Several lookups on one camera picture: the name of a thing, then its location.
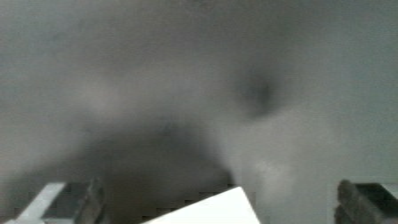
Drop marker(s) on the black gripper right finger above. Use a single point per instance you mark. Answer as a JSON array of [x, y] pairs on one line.
[[367, 203]]

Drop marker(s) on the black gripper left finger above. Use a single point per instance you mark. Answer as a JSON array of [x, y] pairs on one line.
[[68, 204]]

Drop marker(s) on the white front drawer box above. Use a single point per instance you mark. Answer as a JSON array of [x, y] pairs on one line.
[[224, 209]]

